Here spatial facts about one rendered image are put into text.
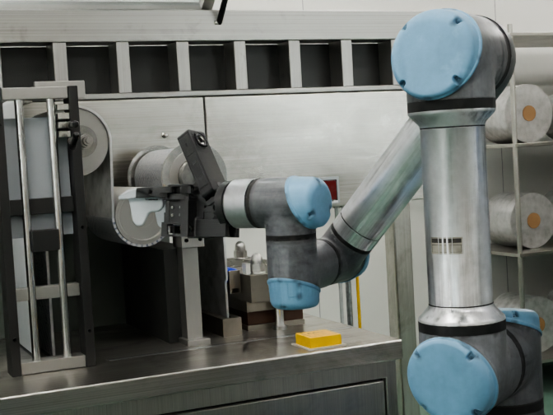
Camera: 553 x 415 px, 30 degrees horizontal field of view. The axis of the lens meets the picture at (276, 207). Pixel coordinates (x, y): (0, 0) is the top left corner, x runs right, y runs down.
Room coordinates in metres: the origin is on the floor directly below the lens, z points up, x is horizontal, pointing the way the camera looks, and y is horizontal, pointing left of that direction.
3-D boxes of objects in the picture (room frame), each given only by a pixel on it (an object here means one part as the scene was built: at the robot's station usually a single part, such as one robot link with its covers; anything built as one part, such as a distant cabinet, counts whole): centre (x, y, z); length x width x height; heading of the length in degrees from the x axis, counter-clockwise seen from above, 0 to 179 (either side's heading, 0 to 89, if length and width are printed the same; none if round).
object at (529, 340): (1.48, -0.31, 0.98); 0.13 x 0.12 x 0.14; 147
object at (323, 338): (2.06, -0.07, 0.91); 0.07 x 0.07 x 0.02; 24
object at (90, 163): (2.22, 0.45, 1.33); 0.25 x 0.14 x 0.14; 24
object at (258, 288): (2.43, 0.07, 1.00); 0.40 x 0.16 x 0.06; 24
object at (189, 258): (2.15, 0.19, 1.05); 0.06 x 0.05 x 0.31; 24
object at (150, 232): (2.27, 0.33, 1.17); 0.26 x 0.12 x 0.12; 24
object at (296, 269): (1.53, -0.03, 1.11); 0.11 x 0.08 x 0.11; 147
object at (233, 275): (2.35, 0.14, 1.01); 0.23 x 0.03 x 0.05; 24
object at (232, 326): (2.34, 0.17, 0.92); 0.28 x 0.04 x 0.04; 24
